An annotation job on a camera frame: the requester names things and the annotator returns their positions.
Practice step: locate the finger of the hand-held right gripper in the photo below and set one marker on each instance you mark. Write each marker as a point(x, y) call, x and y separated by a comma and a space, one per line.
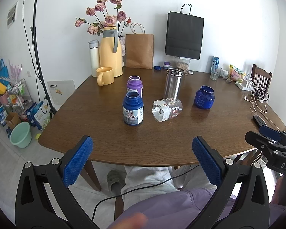
point(255, 139)
point(269, 132)

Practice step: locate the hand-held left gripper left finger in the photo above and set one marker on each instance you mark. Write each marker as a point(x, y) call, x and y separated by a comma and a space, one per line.
point(77, 162)

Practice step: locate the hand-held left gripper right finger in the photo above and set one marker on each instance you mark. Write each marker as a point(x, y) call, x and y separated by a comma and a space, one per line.
point(206, 159)

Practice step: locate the person's right forearm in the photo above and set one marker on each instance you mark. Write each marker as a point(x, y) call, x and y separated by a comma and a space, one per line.
point(281, 190)

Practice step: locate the black phone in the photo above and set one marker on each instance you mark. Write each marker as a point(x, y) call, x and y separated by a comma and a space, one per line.
point(259, 120)

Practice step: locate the grey slipper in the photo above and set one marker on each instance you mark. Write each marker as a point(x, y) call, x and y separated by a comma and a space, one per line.
point(114, 180)

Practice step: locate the person's purple top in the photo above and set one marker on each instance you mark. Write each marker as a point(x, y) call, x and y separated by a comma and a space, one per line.
point(181, 207)

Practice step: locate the white charger block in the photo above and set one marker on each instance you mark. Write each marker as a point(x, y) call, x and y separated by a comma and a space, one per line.
point(245, 84)

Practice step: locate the wooden chair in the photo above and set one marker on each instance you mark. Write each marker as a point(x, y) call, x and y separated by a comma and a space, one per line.
point(262, 76)

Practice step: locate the round blue jar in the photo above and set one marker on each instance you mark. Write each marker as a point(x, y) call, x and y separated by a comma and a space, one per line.
point(204, 97)

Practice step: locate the green plastic bucket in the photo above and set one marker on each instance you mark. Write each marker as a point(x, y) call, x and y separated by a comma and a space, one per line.
point(20, 134)

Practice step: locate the person's grey trousers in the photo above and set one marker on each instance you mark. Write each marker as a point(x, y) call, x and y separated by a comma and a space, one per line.
point(145, 179)

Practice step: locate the blue printed box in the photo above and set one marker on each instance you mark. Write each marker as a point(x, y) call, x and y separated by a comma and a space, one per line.
point(33, 114)

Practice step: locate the colourful snack packet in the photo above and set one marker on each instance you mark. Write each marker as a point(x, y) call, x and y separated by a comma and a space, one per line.
point(236, 73)

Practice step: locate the white board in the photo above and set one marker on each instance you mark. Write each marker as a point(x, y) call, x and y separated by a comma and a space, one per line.
point(61, 91)

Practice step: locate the clear drinking glass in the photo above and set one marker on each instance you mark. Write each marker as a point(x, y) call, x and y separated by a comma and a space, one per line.
point(214, 75)

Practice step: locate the dark blue labelled bottle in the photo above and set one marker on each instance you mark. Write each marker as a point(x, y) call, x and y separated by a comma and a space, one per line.
point(132, 108)

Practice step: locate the cardboard box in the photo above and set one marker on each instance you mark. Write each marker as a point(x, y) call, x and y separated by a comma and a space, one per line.
point(12, 120)

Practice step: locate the stainless steel tumbler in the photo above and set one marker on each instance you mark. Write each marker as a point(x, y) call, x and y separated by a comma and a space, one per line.
point(172, 83)

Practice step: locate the blue and white carton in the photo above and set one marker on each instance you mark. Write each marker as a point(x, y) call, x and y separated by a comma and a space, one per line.
point(215, 61)

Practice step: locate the yellow mug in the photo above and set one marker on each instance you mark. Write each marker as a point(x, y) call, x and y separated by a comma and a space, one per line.
point(106, 75)

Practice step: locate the purple bottle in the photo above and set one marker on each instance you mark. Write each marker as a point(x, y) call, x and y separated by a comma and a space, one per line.
point(134, 85)

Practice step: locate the clear food storage jar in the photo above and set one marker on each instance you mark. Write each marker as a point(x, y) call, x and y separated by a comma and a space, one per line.
point(182, 65)

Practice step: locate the purple lid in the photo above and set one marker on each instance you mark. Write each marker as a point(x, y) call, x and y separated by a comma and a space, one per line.
point(166, 64)

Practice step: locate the small blue cap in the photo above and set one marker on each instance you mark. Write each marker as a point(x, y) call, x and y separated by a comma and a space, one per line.
point(158, 68)

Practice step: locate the white insulated bottle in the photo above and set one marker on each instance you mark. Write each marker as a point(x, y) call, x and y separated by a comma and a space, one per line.
point(93, 59)

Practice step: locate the black light stand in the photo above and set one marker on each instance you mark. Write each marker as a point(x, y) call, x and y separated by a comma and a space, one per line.
point(38, 59)

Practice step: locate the yellow thermos jug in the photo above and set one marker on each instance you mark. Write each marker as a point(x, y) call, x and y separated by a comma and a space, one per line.
point(109, 54)

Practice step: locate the blue tote bag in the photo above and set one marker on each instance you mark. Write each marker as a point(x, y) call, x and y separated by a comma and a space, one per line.
point(3, 72)

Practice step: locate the pale flower vase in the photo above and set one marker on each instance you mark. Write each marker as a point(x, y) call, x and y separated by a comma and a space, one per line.
point(122, 50)

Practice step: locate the black paper bag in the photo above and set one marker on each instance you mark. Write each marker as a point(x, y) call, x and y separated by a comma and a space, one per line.
point(184, 35)

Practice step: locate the brown paper bag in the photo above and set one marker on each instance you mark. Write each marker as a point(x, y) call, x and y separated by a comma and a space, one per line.
point(139, 51)

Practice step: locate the dried pink roses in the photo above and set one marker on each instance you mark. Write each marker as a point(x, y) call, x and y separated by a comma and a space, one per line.
point(109, 19)

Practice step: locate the white wall vent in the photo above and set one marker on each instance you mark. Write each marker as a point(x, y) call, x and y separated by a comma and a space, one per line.
point(12, 13)

